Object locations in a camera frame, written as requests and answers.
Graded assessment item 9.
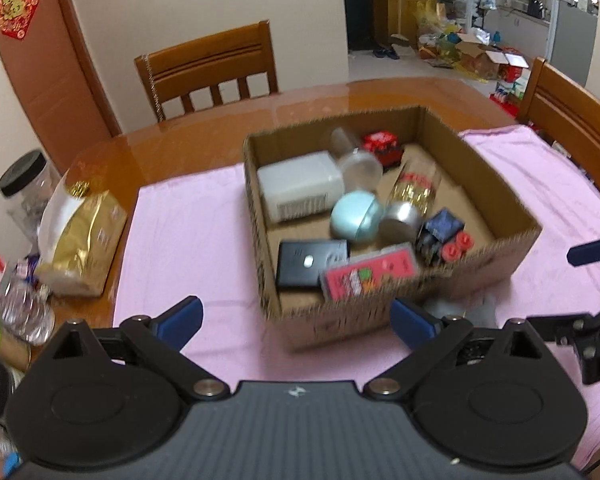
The pink card box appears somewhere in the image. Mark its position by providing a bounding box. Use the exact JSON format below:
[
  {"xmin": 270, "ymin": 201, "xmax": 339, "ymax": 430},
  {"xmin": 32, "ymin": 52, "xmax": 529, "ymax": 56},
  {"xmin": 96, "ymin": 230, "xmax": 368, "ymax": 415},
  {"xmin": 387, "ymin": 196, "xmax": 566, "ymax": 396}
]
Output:
[{"xmin": 320, "ymin": 243, "xmax": 420, "ymax": 301}]

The glass jar with silver lid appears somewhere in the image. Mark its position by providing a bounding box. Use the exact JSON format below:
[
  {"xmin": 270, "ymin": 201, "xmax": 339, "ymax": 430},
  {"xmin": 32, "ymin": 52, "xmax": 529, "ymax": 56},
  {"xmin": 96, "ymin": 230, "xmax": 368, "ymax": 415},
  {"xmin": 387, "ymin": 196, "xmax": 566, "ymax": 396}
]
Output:
[{"xmin": 378, "ymin": 158, "xmax": 441, "ymax": 244}]

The gold tissue pack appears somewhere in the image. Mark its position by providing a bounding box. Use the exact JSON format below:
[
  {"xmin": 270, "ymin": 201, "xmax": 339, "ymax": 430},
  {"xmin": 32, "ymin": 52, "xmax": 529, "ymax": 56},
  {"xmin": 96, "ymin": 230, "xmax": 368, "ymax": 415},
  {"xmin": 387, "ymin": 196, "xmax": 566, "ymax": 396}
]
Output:
[{"xmin": 34, "ymin": 180, "xmax": 128, "ymax": 297}]

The green cap bottle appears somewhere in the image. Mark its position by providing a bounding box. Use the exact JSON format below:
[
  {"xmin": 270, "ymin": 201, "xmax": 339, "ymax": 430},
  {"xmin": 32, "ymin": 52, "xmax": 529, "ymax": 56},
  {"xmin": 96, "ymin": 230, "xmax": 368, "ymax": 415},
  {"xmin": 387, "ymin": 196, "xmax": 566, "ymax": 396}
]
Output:
[{"xmin": 0, "ymin": 323, "xmax": 31, "ymax": 372}]

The white plastic container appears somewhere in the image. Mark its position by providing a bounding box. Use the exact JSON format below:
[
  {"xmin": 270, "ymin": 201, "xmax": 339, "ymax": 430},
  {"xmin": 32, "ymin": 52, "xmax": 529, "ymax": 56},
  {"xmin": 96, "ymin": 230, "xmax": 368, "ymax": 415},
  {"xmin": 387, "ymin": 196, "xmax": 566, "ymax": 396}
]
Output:
[{"xmin": 257, "ymin": 151, "xmax": 344, "ymax": 223}]

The grey plush toy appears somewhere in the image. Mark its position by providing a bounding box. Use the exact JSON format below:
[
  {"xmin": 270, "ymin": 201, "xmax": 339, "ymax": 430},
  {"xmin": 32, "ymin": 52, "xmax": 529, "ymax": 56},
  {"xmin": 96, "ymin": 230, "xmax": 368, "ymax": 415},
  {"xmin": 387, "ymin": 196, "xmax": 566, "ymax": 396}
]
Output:
[{"xmin": 424, "ymin": 295, "xmax": 498, "ymax": 328}]

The pink table cloth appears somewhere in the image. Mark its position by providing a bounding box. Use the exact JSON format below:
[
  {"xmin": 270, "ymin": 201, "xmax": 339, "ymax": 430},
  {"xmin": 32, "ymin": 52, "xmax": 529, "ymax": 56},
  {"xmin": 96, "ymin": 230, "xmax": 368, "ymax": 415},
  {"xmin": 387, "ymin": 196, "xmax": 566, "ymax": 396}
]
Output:
[{"xmin": 112, "ymin": 122, "xmax": 600, "ymax": 470}]

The red door decoration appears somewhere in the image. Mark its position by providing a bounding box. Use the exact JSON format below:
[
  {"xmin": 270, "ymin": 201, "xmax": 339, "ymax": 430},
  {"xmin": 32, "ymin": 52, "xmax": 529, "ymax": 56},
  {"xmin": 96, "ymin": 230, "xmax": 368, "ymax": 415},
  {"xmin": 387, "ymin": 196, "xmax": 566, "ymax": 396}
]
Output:
[{"xmin": 0, "ymin": 0, "xmax": 40, "ymax": 40}]

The clear jar black lid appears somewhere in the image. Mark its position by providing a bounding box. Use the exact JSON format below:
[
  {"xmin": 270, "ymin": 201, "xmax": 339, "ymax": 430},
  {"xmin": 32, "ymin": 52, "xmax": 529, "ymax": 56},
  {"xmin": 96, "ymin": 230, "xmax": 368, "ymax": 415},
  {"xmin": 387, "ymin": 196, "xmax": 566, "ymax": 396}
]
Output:
[{"xmin": 0, "ymin": 150, "xmax": 60, "ymax": 245}]

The clear water bottle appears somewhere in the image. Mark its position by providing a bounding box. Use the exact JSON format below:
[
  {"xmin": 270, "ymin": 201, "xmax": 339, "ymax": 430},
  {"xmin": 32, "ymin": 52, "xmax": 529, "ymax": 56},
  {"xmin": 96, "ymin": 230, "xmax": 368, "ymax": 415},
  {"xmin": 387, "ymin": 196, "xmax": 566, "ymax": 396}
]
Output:
[{"xmin": 0, "ymin": 266, "xmax": 55, "ymax": 347}]

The red small box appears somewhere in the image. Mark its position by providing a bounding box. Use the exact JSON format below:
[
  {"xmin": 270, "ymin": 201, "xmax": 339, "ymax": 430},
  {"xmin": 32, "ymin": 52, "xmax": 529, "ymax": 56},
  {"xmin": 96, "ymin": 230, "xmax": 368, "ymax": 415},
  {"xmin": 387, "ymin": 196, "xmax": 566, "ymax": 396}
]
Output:
[{"xmin": 362, "ymin": 131, "xmax": 403, "ymax": 170}]

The wooden chair behind table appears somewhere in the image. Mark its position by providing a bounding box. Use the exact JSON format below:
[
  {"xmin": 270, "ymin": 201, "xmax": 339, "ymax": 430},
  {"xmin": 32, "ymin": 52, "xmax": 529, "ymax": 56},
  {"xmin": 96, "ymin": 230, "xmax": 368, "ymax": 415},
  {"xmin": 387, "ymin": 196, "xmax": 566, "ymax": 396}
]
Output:
[{"xmin": 134, "ymin": 20, "xmax": 279, "ymax": 122}]

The clear plastic cup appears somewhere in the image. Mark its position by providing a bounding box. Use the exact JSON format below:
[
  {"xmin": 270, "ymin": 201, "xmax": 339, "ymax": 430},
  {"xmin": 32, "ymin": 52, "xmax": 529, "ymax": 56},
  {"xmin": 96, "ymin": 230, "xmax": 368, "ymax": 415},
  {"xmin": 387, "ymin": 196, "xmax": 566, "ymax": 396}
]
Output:
[{"xmin": 330, "ymin": 127, "xmax": 384, "ymax": 193}]

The wooden chair at right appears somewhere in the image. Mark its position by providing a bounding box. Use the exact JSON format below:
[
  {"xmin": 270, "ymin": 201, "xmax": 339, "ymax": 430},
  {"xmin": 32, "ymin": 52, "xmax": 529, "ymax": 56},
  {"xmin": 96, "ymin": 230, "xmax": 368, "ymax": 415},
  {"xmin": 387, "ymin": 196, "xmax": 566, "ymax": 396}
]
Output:
[{"xmin": 517, "ymin": 58, "xmax": 600, "ymax": 191}]

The brown wooden door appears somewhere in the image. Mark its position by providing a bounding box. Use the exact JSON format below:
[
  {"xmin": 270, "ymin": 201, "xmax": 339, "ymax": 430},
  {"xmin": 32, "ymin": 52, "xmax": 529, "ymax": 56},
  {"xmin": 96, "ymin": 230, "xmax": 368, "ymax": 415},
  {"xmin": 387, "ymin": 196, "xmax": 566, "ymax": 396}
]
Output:
[{"xmin": 0, "ymin": 0, "xmax": 121, "ymax": 172}]

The light blue egg case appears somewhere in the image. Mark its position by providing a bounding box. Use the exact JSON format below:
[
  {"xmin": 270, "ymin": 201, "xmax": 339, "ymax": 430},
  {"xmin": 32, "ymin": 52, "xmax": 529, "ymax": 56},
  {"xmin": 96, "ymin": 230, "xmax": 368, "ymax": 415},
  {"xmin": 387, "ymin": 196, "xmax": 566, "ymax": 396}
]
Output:
[{"xmin": 330, "ymin": 191, "xmax": 384, "ymax": 244}]

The brown cardboard box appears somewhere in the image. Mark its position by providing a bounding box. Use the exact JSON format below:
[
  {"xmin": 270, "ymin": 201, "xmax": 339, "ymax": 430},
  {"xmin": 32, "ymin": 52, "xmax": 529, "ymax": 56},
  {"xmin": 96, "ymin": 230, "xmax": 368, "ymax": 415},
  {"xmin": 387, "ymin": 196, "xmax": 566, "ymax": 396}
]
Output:
[{"xmin": 244, "ymin": 106, "xmax": 541, "ymax": 351}]

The black toy train block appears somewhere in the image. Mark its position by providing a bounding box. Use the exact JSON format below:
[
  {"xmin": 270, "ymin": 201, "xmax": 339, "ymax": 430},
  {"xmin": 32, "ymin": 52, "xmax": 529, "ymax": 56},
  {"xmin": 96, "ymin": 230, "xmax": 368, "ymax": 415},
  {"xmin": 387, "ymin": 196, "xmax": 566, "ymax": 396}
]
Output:
[{"xmin": 415, "ymin": 208, "xmax": 475, "ymax": 266}]

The black power bank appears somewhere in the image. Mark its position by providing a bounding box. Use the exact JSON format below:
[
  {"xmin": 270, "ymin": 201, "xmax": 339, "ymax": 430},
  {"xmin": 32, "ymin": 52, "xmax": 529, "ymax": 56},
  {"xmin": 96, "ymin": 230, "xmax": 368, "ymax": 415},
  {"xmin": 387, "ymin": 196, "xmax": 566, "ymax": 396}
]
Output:
[{"xmin": 276, "ymin": 240, "xmax": 350, "ymax": 290}]

